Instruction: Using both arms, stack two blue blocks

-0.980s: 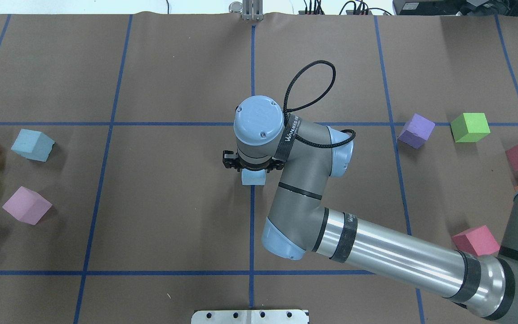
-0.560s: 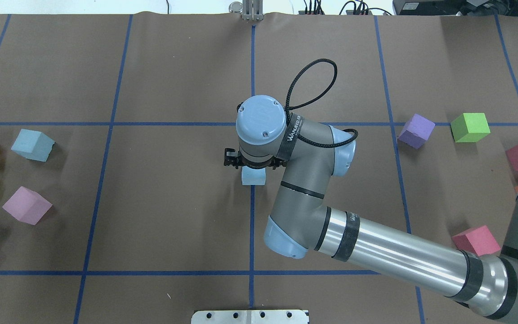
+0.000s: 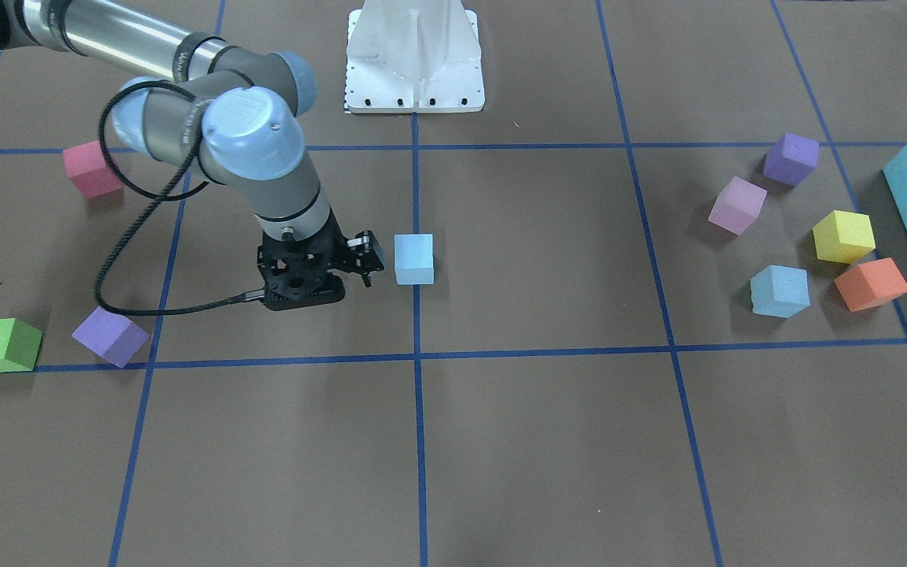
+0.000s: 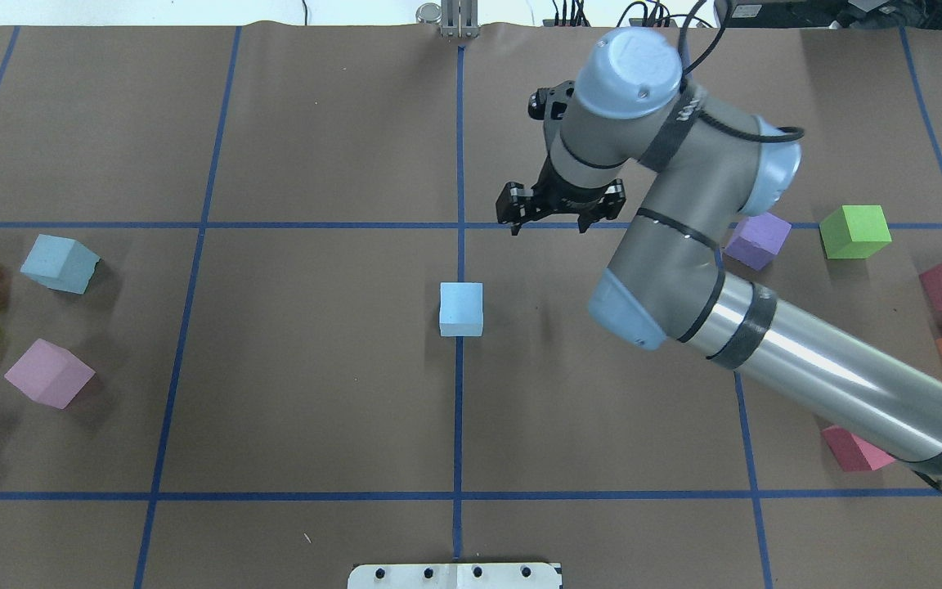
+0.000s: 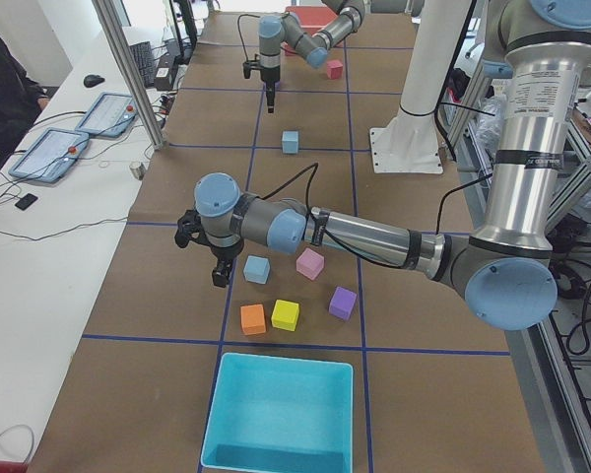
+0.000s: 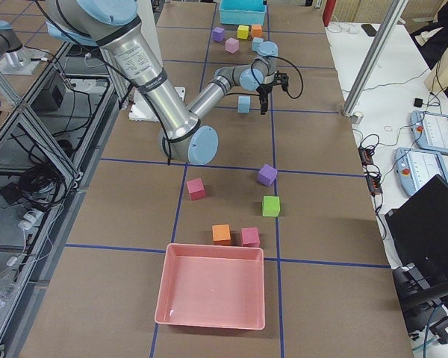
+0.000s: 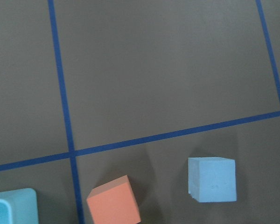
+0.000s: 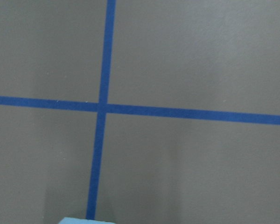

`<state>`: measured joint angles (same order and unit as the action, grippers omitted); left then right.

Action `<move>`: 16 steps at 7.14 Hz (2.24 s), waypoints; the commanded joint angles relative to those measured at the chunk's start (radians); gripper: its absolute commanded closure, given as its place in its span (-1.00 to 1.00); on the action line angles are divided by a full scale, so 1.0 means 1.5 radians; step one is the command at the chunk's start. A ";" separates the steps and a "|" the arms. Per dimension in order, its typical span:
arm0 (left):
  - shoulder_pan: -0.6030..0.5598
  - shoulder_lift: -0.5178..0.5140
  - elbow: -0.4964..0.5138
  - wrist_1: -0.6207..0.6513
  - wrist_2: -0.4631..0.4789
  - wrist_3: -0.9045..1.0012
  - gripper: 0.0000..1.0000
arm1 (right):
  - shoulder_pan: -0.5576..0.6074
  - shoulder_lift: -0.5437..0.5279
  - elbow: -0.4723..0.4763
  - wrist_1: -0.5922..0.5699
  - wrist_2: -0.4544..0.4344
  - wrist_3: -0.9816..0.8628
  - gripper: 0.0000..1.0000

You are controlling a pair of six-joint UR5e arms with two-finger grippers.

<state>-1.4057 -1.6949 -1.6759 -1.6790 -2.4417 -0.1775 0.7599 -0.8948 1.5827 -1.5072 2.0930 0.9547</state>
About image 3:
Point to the light blue handled foam block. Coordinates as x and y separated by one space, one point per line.
413 260

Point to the white pedestal column base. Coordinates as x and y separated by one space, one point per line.
413 57

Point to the yellow foam block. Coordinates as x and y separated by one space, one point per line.
843 237

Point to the purple foam block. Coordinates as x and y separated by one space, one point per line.
791 159
111 336

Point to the red pink foam block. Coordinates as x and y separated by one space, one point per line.
87 169

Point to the purple foam block far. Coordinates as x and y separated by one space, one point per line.
791 159

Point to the pink lilac foam block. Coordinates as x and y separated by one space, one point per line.
737 206

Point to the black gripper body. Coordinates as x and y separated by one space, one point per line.
361 253

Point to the purple foam block near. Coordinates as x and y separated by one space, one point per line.
111 336

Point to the green foam block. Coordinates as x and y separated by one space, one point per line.
19 345

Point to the orange foam block near bin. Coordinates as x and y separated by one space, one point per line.
870 284

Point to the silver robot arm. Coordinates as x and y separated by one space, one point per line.
223 114

